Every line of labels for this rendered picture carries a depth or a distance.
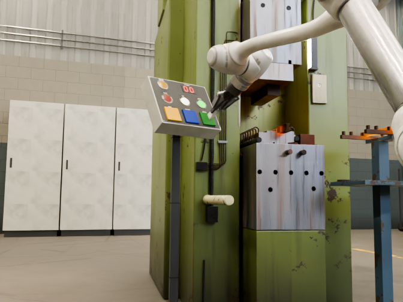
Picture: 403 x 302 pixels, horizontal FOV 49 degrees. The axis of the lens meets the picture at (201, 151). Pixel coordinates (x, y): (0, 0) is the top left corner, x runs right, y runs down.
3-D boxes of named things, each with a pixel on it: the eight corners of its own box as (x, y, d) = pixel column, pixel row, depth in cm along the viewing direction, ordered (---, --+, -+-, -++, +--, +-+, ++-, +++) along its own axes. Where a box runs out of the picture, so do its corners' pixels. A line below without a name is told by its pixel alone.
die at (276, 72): (293, 81, 244) (293, 64, 245) (258, 78, 240) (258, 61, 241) (266, 97, 285) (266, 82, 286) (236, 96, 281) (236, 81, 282)
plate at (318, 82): (327, 103, 260) (326, 75, 262) (312, 102, 258) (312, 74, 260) (325, 103, 262) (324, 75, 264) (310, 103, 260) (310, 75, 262)
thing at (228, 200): (235, 206, 199) (235, 194, 199) (223, 206, 197) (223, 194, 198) (212, 204, 241) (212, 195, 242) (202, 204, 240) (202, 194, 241)
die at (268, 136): (294, 145, 241) (294, 129, 241) (258, 144, 236) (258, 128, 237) (267, 153, 281) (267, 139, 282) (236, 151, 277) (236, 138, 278)
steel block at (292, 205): (325, 229, 233) (324, 145, 238) (256, 230, 225) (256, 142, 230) (284, 223, 288) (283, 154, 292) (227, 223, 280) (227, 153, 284)
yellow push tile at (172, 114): (182, 120, 204) (178, 108, 208) (168, 119, 199) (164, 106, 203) (180, 123, 205) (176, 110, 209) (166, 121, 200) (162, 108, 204)
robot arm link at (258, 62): (249, 68, 201) (227, 63, 193) (271, 44, 191) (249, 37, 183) (258, 86, 196) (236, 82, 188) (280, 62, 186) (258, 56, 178)
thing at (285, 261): (327, 322, 228) (325, 230, 233) (256, 326, 220) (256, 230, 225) (285, 298, 283) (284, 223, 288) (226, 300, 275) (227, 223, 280)
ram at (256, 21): (316, 66, 248) (315, -3, 252) (249, 60, 240) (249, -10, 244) (286, 84, 289) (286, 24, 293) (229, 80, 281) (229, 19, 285)
